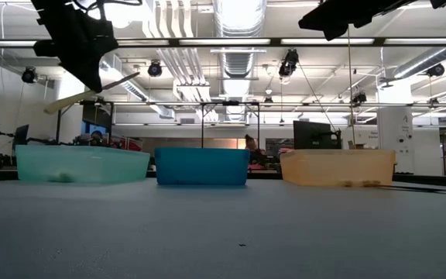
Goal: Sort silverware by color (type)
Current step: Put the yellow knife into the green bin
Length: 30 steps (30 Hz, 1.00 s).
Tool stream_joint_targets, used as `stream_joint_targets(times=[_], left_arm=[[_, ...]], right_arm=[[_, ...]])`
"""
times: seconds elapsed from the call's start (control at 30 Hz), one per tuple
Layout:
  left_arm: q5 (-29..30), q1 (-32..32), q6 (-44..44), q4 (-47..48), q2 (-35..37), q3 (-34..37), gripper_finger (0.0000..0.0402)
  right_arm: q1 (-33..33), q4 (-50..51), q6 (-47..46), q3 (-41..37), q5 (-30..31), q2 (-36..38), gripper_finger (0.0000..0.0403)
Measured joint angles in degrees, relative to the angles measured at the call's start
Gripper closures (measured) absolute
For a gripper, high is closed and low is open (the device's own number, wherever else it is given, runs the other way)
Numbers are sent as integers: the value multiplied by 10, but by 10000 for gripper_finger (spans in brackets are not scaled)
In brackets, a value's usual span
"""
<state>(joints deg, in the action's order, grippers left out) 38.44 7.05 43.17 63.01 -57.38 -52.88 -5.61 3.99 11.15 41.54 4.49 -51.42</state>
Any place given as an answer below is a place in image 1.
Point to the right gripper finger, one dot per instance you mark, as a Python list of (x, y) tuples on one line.
[(331, 21)]

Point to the white pillar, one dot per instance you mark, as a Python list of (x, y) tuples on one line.
[(395, 147)]

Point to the black overhead light bar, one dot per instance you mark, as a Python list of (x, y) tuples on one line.
[(275, 41)]

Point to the white ceiling box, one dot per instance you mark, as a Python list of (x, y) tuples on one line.
[(70, 83)]

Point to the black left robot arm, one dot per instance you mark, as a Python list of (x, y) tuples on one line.
[(76, 4)]

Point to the orange plastic bin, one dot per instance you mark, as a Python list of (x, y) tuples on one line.
[(337, 168)]

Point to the black background rig frame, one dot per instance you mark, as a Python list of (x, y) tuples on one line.
[(202, 124)]

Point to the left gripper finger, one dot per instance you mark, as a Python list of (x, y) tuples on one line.
[(89, 69)]

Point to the teal plastic bin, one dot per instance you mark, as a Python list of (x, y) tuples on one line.
[(83, 164)]

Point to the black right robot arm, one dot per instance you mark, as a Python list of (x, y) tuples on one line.
[(438, 3)]

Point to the hanging black spotlight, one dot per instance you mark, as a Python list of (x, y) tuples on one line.
[(154, 69), (289, 64), (358, 97), (29, 75), (435, 69)]

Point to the black monitor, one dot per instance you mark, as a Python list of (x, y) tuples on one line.
[(312, 135)]

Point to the silver ceiling duct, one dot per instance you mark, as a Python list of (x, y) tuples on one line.
[(238, 62)]

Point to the person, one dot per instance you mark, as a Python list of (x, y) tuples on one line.
[(251, 143), (96, 136)]

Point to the blue plastic bin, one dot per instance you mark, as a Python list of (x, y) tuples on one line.
[(201, 166)]

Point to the blue-gray table mat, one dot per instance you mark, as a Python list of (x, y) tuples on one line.
[(223, 240)]

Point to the small dark monitor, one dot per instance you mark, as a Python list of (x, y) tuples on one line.
[(21, 133)]

